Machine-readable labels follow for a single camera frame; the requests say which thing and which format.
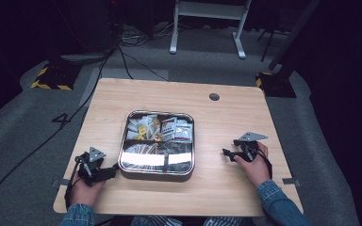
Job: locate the brown compartment box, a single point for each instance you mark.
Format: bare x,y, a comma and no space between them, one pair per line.
157,177

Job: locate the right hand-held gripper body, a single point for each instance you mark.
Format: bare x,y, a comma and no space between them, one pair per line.
247,150

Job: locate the clear box lid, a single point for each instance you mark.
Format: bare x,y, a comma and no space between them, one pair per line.
143,159

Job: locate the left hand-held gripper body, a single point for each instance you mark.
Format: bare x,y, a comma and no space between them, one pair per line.
91,174

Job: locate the black slanted post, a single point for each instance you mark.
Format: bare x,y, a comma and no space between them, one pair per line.
290,37

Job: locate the person's left hand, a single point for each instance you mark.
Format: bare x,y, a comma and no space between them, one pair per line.
83,194

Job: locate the pile of yellow label teabags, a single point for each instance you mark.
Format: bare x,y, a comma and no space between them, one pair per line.
143,129

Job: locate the black yellow striped base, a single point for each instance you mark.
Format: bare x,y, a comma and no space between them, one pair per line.
55,78
276,86

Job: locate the person's striped clothing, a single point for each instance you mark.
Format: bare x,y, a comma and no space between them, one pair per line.
157,221

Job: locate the pile of dark packets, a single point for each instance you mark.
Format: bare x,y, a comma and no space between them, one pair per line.
177,148

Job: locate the white metal stand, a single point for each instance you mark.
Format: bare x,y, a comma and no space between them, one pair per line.
210,11

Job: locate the person's right hand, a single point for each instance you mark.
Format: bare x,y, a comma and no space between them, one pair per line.
257,171

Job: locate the stack of white brown sachets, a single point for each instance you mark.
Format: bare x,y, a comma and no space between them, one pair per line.
143,148

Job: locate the grey table grommet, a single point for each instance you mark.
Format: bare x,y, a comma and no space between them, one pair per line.
214,96

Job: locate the pile of red label packets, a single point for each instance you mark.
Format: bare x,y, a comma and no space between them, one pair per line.
177,129

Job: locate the grey table bracket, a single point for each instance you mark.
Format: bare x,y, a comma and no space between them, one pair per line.
290,181
61,182

